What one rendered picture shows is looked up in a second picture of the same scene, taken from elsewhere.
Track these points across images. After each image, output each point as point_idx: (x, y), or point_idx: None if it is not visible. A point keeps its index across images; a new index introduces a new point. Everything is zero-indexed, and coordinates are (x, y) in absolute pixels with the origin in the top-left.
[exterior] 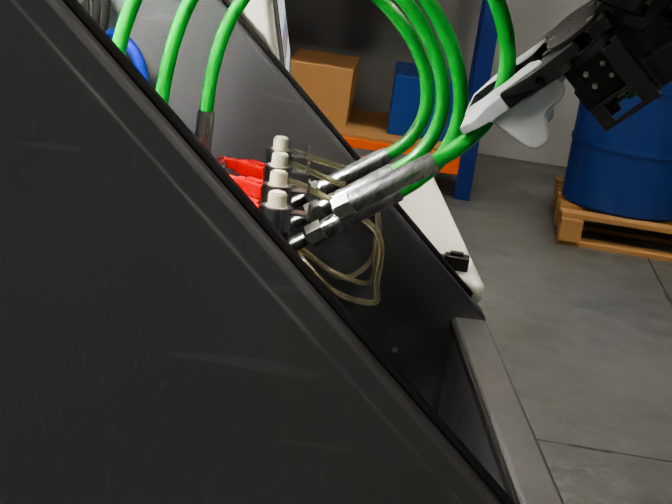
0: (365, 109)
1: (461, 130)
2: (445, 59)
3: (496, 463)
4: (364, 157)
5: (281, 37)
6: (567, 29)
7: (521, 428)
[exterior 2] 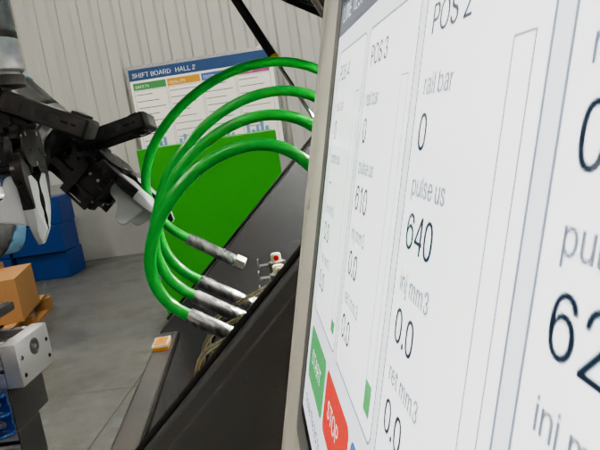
0: None
1: (173, 220)
2: None
3: (163, 385)
4: (210, 316)
5: (312, 307)
6: (120, 162)
7: (137, 399)
